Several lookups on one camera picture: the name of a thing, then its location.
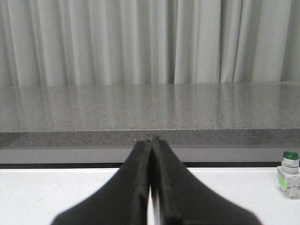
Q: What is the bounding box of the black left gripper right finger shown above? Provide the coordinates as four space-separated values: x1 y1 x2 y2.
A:
151 136 259 225

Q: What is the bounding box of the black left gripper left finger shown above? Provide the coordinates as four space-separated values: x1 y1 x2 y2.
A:
52 140 151 225

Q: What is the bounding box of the grey pleated curtain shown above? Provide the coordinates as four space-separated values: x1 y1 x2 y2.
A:
0 0 300 87

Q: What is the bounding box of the green pushbutton switch white body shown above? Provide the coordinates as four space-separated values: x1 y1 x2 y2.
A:
277 151 300 199

